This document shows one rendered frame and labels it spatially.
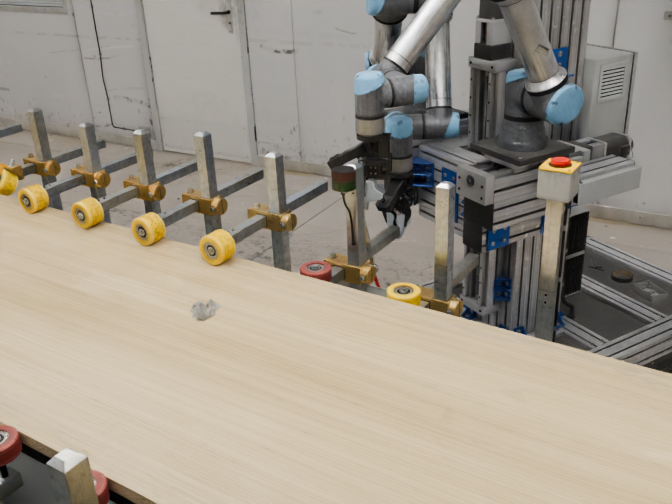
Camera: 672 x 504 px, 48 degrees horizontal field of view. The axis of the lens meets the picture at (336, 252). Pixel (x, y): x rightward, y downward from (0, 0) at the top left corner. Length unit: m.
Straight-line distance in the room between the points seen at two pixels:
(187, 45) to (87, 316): 4.00
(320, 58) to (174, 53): 1.24
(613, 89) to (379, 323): 1.41
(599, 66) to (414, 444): 1.67
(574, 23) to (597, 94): 0.25
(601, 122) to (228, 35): 3.23
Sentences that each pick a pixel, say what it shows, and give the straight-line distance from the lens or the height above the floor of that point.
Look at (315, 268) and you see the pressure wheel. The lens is 1.87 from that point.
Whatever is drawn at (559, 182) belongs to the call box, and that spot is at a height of 1.19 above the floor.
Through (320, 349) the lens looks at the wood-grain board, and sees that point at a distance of 1.56.
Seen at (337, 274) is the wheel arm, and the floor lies 0.86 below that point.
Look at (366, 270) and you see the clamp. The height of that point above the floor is 0.87.
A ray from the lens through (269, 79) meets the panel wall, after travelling 5.24.
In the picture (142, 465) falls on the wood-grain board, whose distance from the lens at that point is 1.33.
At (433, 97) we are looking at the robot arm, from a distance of 2.23.
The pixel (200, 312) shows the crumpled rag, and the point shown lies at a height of 0.92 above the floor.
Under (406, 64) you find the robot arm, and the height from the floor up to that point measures 1.33.
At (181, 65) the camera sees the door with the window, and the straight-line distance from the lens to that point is 5.71.
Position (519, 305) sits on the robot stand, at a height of 0.36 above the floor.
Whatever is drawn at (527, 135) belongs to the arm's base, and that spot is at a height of 1.09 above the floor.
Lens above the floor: 1.74
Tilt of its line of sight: 25 degrees down
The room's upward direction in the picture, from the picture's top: 3 degrees counter-clockwise
